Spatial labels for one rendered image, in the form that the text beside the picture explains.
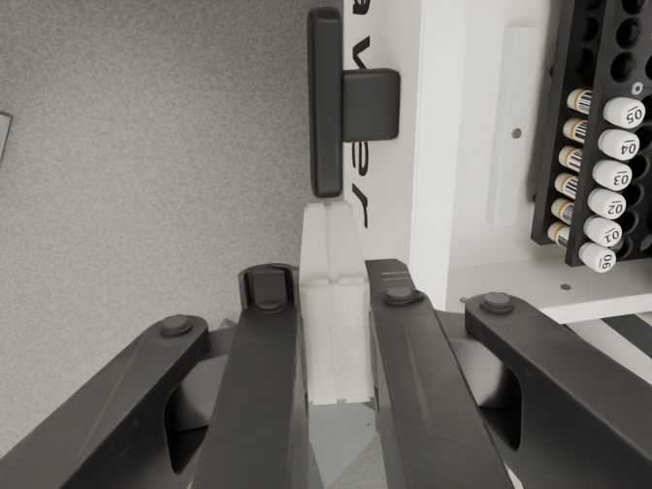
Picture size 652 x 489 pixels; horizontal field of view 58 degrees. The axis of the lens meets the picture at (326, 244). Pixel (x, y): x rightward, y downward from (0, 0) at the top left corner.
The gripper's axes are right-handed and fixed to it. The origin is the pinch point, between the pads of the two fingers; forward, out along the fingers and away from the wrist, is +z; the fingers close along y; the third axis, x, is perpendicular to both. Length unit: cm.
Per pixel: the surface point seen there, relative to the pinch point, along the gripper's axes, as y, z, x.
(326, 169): 0.0, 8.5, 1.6
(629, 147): 13.7, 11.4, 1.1
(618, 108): 13.1, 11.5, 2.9
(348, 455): 1, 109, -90
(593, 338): 16.3, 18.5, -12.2
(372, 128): 2.0, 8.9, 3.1
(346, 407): 1, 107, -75
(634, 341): 17.0, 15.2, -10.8
